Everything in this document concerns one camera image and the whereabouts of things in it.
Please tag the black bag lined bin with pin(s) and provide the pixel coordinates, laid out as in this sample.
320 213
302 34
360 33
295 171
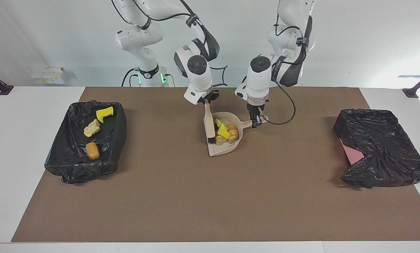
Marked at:
73 158

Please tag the cream sponge chunk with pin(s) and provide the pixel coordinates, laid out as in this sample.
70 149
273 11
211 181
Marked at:
91 129

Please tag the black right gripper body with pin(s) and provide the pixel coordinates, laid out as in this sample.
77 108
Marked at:
211 96

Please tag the orange striped croissant toy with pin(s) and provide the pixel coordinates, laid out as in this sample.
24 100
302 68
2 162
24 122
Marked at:
233 135
221 141

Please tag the large yellow sponge piece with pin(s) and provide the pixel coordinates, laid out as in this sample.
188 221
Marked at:
224 131

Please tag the green and yellow sponge piece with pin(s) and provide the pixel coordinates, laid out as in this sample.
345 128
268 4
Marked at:
104 113

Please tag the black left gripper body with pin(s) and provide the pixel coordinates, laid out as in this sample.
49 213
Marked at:
256 109

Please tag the beige plastic dustpan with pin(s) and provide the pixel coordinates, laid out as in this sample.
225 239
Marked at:
227 149

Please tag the small yellow sponge wedge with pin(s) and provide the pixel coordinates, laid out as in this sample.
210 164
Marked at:
218 122

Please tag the beige hand brush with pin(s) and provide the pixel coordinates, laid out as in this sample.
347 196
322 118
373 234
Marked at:
209 123

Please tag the brown table mat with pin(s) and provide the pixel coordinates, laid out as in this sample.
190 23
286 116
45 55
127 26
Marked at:
210 211

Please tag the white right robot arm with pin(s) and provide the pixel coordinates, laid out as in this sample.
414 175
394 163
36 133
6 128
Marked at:
199 77

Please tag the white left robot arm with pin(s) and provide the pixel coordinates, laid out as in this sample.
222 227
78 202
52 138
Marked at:
259 80

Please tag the white wall box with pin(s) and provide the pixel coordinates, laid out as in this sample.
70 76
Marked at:
50 75

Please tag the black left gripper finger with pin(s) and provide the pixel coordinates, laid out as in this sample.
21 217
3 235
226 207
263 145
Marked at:
260 118
254 121

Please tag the brown sponge chunk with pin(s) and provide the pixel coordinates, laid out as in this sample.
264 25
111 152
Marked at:
93 151

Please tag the black bag over pink bin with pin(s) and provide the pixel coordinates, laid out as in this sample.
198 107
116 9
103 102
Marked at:
382 140

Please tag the pink bin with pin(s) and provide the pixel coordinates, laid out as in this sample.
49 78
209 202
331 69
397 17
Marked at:
352 156

